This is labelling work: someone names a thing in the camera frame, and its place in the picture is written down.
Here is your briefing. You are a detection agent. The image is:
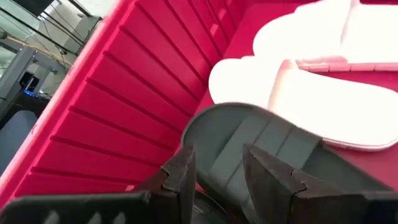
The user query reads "blue-grey chair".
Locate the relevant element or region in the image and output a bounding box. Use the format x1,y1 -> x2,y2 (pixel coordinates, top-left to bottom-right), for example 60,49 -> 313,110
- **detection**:
0,110 -> 39,175

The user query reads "black device with blue light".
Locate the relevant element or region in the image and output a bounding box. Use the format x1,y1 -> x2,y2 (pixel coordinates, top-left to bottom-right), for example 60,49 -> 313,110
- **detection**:
19,72 -> 40,96

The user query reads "grey cabinet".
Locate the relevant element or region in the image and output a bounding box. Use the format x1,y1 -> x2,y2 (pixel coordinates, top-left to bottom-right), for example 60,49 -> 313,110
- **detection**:
63,15 -> 102,55

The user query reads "black slide with white stripes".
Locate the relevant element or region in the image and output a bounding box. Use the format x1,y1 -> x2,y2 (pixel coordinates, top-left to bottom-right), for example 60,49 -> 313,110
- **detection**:
0,191 -> 153,224

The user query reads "white rubber slide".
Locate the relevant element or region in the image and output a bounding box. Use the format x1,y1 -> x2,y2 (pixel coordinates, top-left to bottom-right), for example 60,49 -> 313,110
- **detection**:
208,55 -> 398,152
252,0 -> 398,73

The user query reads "olive green rubber slide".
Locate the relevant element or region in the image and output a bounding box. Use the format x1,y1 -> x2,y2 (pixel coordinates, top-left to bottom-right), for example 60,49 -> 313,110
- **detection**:
181,101 -> 393,224

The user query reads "grey metal post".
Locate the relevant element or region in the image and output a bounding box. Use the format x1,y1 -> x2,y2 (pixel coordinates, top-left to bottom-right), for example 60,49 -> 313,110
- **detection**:
0,46 -> 60,110

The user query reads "red plastic bin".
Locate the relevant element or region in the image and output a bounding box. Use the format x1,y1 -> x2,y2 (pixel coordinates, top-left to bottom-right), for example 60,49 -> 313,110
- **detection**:
0,0 -> 398,209

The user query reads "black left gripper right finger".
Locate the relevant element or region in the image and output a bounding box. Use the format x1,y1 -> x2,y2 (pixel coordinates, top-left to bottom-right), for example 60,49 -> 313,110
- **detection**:
242,144 -> 368,224

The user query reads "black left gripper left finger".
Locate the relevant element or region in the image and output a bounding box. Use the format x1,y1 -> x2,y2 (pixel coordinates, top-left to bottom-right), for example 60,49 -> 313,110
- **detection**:
133,144 -> 198,224

